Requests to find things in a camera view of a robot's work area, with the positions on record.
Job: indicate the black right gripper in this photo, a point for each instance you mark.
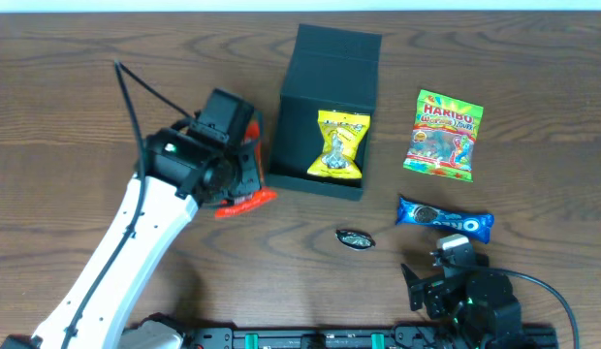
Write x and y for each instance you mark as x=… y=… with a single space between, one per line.
x=431 y=289

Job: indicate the red snack bag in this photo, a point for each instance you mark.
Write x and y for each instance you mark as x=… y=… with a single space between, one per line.
x=234 y=207

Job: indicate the small black candy wrapper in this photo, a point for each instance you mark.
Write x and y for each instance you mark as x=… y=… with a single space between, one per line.
x=356 y=240

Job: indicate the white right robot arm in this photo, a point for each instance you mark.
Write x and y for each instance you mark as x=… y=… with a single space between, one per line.
x=476 y=305

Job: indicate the black open box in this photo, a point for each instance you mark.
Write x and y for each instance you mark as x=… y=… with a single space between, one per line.
x=330 y=70

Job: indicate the blue Oreo cookie pack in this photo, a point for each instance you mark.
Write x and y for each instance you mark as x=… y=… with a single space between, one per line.
x=476 y=226

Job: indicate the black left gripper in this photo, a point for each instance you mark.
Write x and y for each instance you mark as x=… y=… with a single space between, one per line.
x=252 y=165

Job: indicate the yellow snack bag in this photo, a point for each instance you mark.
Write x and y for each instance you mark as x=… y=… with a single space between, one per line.
x=342 y=133

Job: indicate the green Haribo gummy bag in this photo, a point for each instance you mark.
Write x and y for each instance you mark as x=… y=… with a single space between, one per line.
x=443 y=137

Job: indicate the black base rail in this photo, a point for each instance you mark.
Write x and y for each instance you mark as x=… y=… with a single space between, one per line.
x=401 y=337

